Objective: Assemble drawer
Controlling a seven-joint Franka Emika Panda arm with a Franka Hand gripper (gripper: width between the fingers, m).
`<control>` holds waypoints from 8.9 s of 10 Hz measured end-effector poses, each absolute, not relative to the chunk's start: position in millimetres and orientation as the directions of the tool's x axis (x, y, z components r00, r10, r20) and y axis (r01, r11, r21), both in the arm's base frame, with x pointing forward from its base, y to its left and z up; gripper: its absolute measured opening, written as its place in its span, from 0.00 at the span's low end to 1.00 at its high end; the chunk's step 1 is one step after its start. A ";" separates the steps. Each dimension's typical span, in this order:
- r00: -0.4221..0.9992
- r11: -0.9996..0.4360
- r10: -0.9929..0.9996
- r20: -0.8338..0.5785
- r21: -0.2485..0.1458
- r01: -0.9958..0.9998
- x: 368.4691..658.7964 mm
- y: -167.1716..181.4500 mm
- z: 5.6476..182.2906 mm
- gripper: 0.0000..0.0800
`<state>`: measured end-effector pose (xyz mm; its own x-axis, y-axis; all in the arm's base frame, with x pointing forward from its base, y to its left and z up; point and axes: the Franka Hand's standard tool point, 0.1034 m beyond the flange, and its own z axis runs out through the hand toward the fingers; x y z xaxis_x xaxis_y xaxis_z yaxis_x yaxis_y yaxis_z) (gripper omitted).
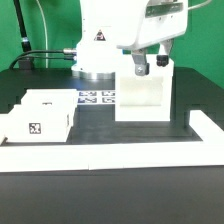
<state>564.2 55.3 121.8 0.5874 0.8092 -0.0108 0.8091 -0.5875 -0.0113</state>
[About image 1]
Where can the gripper finger with metal tip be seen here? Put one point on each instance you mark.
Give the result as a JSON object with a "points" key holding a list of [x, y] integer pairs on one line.
{"points": [[140, 61]]}

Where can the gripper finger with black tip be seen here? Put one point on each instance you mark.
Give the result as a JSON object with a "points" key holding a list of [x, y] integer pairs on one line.
{"points": [[162, 59]]}

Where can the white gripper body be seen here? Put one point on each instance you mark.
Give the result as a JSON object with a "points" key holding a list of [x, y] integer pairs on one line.
{"points": [[142, 23]]}

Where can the white drawer cabinet housing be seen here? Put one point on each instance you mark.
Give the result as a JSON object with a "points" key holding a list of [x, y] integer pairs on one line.
{"points": [[143, 98]]}

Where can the white front drawer box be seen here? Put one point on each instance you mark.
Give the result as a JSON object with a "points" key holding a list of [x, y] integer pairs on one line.
{"points": [[45, 123]]}

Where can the white drawer box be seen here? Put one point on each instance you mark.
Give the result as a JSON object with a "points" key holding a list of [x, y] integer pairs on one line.
{"points": [[55, 97], [45, 123]]}

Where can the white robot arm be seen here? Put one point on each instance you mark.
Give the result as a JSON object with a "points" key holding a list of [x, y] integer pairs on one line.
{"points": [[110, 27]]}

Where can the white rear drawer box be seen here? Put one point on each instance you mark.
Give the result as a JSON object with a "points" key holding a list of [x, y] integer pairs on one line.
{"points": [[55, 97]]}

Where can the fiducial marker sheet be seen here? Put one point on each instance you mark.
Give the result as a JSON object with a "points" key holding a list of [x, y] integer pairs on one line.
{"points": [[97, 97]]}

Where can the black pole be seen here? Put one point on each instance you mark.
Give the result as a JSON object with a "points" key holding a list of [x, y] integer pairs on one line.
{"points": [[24, 38]]}

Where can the white fence wall frame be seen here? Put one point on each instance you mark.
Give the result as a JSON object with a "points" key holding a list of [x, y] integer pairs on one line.
{"points": [[207, 151]]}

